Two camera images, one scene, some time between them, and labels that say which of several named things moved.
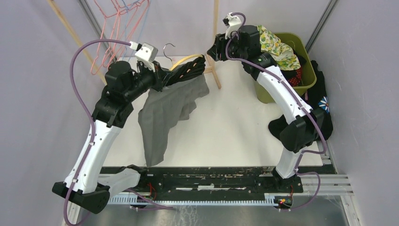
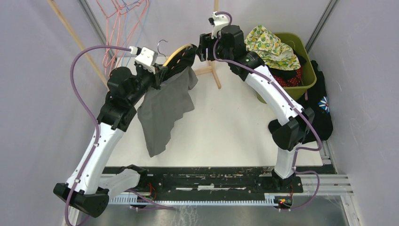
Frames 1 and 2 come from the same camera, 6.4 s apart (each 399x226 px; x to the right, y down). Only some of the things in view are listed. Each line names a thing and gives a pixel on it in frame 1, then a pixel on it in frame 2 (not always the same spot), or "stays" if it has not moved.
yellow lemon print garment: x=283 y=53 stays
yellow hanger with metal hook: x=181 y=60 → x=167 y=60
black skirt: x=289 y=75 stays
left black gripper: x=158 y=76 stays
